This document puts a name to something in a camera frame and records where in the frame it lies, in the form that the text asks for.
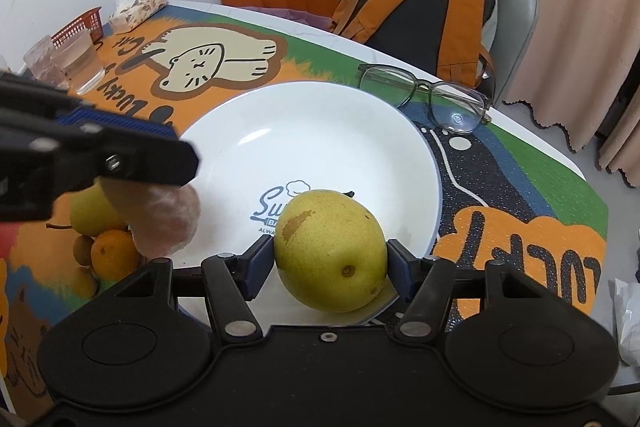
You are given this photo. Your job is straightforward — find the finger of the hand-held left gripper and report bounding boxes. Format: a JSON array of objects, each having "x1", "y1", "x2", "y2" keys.
[{"x1": 0, "y1": 73, "x2": 202, "y2": 223}]

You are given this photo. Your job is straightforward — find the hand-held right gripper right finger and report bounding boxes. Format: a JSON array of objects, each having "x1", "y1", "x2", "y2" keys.
[{"x1": 385, "y1": 238, "x2": 551, "y2": 341}]

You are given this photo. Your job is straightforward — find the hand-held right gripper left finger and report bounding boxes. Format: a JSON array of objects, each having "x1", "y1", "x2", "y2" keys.
[{"x1": 102, "y1": 237, "x2": 276, "y2": 342}]

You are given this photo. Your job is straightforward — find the large yellow-green pear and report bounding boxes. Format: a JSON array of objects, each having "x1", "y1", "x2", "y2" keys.
[{"x1": 274, "y1": 189, "x2": 389, "y2": 314}]

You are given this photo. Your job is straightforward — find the small yellow pear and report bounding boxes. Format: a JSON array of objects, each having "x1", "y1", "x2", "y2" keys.
[{"x1": 69, "y1": 181, "x2": 129, "y2": 238}]

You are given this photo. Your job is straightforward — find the peeled pink grapefruit segment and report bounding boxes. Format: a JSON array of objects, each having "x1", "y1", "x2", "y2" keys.
[{"x1": 100, "y1": 179, "x2": 202, "y2": 257}]

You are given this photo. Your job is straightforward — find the orange tangerine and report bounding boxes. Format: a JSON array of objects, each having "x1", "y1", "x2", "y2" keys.
[{"x1": 91, "y1": 229, "x2": 141, "y2": 282}]

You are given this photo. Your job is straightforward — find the white round plate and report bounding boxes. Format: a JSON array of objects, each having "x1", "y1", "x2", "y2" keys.
[{"x1": 176, "y1": 82, "x2": 444, "y2": 326}]

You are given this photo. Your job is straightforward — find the clear ribbed glass cup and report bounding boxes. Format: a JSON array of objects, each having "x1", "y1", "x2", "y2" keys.
[{"x1": 22, "y1": 35, "x2": 69, "y2": 88}]

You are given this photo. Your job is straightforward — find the red plastic basket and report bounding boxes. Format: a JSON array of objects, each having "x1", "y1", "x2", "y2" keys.
[{"x1": 50, "y1": 7, "x2": 105, "y2": 49}]

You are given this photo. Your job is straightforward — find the patterned tissue pack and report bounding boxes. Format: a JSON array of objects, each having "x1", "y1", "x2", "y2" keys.
[{"x1": 107, "y1": 0, "x2": 169, "y2": 32}]

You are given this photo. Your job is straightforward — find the clear-framed eyeglasses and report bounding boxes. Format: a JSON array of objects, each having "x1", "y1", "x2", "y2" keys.
[{"x1": 357, "y1": 63, "x2": 494, "y2": 136}]

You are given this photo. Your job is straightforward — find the purple cloth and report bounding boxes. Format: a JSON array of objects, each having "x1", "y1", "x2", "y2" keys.
[{"x1": 270, "y1": 7, "x2": 334, "y2": 30}]

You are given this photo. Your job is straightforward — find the white plastic bag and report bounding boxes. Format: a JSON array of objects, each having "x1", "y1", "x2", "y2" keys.
[{"x1": 612, "y1": 278, "x2": 640, "y2": 359}]

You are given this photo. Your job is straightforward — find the orange and black backpack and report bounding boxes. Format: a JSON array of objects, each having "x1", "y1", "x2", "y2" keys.
[{"x1": 330, "y1": 0, "x2": 501, "y2": 90}]

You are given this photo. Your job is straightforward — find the beige curtain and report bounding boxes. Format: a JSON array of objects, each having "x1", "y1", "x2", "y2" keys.
[{"x1": 450, "y1": 0, "x2": 640, "y2": 188}]

